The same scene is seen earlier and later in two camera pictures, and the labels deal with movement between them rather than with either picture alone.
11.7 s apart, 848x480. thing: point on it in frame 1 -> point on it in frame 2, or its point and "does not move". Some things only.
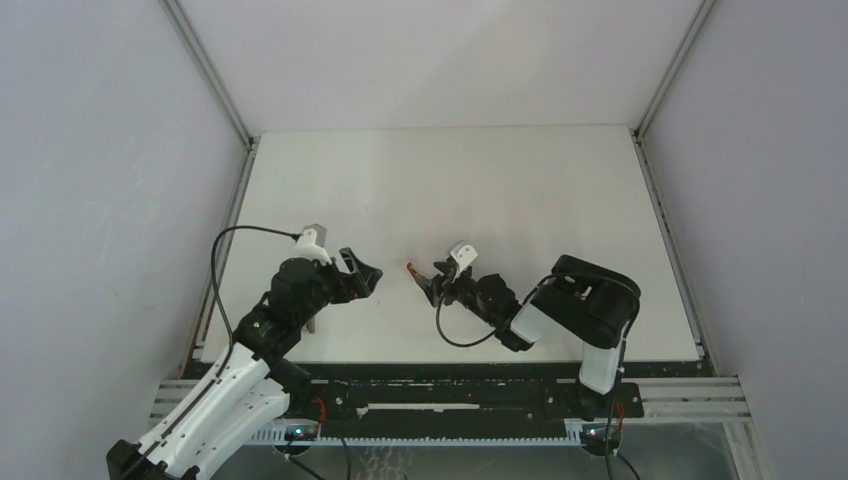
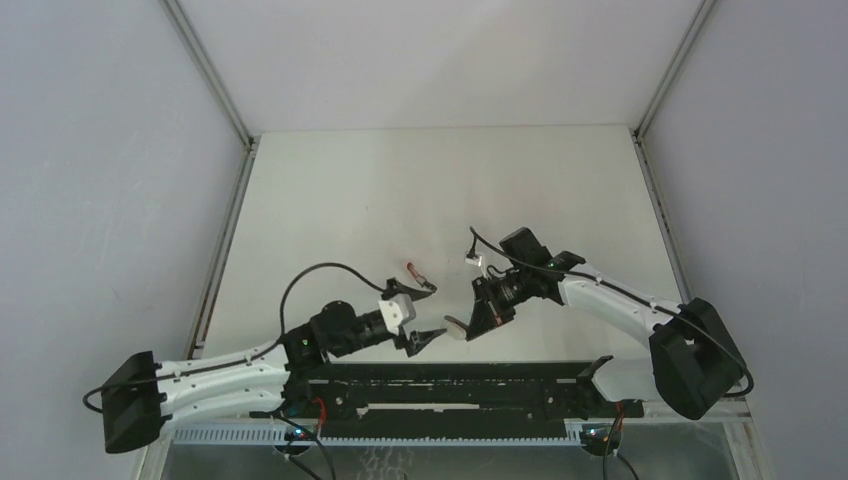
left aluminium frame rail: (195, 339) does not move
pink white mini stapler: (412, 269) does not move
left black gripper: (364, 277) -> (419, 339)
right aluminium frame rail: (695, 323) does not move
